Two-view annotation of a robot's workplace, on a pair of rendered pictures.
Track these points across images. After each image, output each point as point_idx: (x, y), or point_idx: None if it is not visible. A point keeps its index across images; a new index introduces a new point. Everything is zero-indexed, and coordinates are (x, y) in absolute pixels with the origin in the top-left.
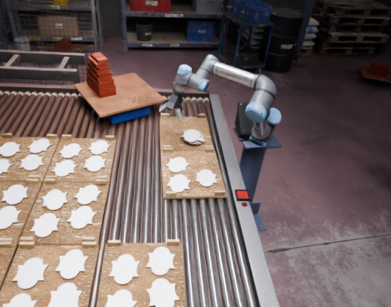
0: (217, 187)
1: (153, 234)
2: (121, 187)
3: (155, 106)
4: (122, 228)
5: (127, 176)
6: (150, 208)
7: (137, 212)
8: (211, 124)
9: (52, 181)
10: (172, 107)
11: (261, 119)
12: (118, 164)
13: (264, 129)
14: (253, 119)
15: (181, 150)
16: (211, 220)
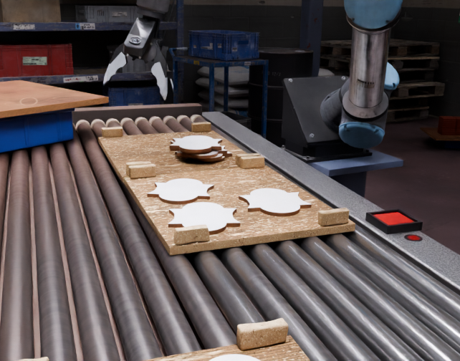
0: (317, 214)
1: (170, 340)
2: (21, 250)
3: (82, 132)
4: (46, 341)
5: (36, 231)
6: (132, 281)
7: (93, 293)
8: (230, 140)
9: None
10: (142, 45)
11: (393, 8)
12: (2, 216)
13: (382, 79)
14: (367, 18)
15: (179, 171)
16: (346, 278)
